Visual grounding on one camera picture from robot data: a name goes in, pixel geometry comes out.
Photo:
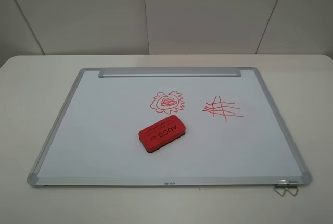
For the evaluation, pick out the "red whiteboard eraser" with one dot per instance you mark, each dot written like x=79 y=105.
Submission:
x=161 y=133

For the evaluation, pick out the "white board with aluminium frame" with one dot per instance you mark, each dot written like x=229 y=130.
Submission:
x=235 y=134

